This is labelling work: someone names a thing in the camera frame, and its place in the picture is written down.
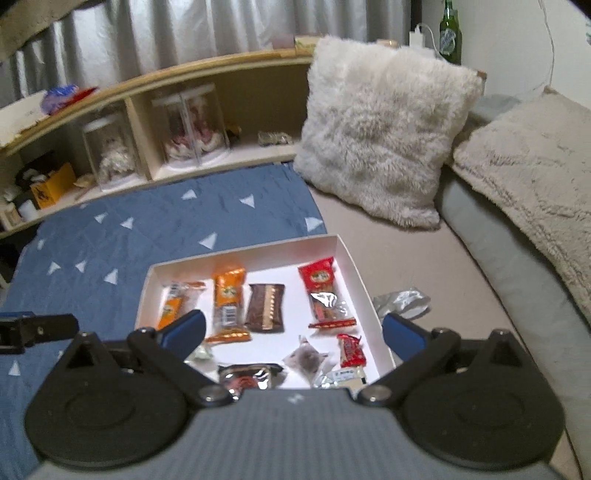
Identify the grey curtain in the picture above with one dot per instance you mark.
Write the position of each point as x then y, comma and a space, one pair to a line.
184, 27

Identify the beige fleece pillow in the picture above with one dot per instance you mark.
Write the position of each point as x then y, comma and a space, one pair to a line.
535, 161

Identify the blue quilt with white triangles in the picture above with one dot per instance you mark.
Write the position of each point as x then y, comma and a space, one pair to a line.
138, 230

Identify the white charger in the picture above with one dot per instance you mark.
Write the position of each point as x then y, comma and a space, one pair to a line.
416, 37

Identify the white cup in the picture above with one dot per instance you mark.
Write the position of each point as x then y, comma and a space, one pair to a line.
27, 211

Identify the pink book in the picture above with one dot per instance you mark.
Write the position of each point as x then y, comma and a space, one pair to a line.
284, 41

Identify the green labelled beer bottle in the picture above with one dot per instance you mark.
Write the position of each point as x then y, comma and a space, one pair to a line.
450, 37

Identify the white doll in clear case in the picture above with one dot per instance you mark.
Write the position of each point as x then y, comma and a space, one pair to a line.
113, 157

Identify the white snack packet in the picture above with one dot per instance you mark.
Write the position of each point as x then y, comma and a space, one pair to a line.
341, 377

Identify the yellow box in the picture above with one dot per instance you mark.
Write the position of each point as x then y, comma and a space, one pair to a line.
53, 187

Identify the green candy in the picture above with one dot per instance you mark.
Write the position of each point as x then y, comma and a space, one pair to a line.
201, 354

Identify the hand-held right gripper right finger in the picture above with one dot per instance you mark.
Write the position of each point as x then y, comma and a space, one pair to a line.
401, 334

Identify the wooden shelf unit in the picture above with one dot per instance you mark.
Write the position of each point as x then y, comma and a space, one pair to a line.
221, 74

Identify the orange snack packet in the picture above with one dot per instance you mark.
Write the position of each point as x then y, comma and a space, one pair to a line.
228, 300
174, 307

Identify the grey cushion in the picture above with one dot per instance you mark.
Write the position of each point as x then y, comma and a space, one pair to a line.
498, 258

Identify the fluffy white pillow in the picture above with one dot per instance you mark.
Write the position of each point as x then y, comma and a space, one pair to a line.
388, 129

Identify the white shallow cardboard box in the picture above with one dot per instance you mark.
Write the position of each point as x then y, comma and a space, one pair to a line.
286, 263

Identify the dark snack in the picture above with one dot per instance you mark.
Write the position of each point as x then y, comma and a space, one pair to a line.
305, 359

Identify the brown snack packet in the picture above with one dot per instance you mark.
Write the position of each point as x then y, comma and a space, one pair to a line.
264, 307

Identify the blue purple plastic bag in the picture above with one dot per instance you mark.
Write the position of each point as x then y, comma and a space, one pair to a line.
62, 97

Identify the silver foil wrapper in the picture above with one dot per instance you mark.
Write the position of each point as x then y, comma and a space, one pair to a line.
401, 302

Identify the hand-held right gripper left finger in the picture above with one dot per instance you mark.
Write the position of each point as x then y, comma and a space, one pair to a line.
184, 332

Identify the red snack packet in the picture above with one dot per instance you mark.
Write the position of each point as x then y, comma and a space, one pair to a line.
323, 290

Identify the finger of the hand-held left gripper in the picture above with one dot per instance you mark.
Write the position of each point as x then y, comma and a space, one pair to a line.
51, 328

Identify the small red candy packet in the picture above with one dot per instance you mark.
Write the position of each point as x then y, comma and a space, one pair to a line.
351, 350

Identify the red cake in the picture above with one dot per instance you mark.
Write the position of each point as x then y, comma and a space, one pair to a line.
249, 376

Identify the grey seashell ornament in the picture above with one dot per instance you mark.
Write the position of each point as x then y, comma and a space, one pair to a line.
273, 138

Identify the pink doll in clear case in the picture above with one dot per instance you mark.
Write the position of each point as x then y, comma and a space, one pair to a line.
191, 129

